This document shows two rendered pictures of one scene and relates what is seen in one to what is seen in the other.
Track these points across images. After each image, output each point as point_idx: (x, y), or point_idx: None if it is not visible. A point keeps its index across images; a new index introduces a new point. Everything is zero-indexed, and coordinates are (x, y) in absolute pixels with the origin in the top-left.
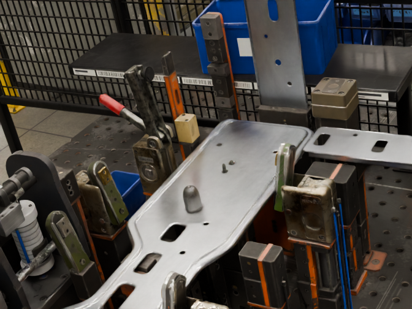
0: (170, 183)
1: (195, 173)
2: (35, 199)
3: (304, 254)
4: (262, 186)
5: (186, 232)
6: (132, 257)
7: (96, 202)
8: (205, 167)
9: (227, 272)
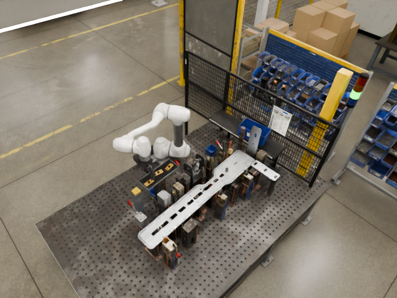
0: (223, 162)
1: (228, 162)
2: (199, 161)
3: (243, 185)
4: (240, 171)
5: (224, 176)
6: (213, 178)
7: (209, 164)
8: (231, 161)
9: None
